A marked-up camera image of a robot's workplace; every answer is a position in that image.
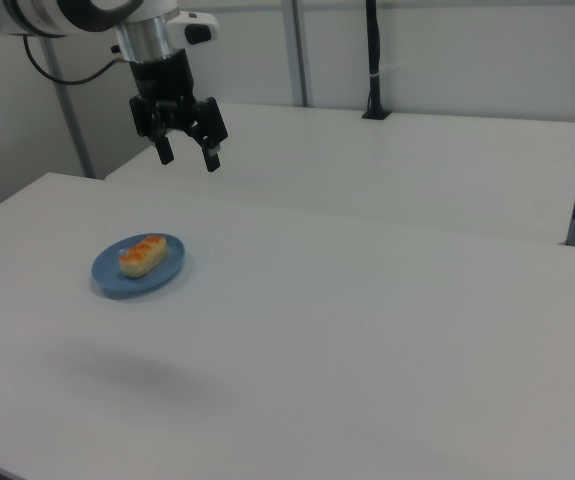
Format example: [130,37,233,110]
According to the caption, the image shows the grey metal partition post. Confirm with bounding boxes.
[290,0,314,108]
[40,35,97,180]

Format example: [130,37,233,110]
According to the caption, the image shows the white side table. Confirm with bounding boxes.
[104,101,575,246]

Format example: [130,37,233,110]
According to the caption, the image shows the orange glazed bread roll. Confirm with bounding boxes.
[118,234,168,279]

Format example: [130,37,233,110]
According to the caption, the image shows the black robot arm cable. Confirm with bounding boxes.
[21,35,121,87]

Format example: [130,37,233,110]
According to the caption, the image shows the blue round plate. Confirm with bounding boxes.
[90,232,187,300]

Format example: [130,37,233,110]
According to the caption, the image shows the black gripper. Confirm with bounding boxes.
[128,49,230,173]

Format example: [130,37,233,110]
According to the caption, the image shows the black camera pole with base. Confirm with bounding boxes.
[361,0,394,122]

